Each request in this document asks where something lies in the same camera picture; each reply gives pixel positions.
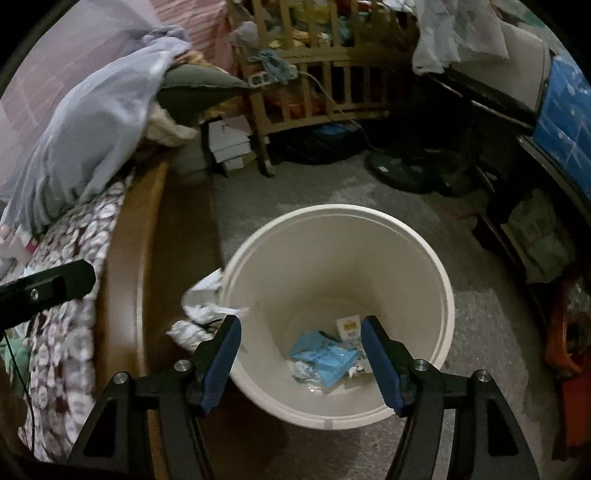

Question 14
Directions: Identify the white trash bin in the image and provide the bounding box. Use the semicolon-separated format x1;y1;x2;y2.
221;204;455;430

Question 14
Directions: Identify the green cloth piece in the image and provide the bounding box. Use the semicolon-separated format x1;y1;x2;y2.
1;337;31;397

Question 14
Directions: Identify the blue plastic wrapper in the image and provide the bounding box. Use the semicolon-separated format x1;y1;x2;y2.
288;331;358;389

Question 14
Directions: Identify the white cardboard box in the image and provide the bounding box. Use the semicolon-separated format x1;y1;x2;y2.
208;115;256;175

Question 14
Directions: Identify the white patterned cloth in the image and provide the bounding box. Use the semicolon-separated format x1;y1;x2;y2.
412;0;509;75

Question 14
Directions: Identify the grey blue blanket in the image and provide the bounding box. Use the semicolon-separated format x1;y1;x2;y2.
1;25;191;235

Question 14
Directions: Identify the wooden bed frame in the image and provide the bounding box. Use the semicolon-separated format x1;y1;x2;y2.
75;163;221;479

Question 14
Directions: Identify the white power strip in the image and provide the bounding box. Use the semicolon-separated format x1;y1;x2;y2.
247;72;271;88

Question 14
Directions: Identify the blue storage box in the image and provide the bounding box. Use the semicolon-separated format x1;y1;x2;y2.
533;51;590;196

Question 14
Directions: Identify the crumpled paper beside bin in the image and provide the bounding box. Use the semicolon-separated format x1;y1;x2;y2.
166;268;249;352

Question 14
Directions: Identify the dark green pillow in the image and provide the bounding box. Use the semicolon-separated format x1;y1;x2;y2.
158;64;250;102

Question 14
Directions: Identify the wooden crib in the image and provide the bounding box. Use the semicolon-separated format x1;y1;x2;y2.
226;1;419;177

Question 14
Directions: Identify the white bottle red label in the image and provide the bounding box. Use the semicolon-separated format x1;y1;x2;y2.
0;224;37;265

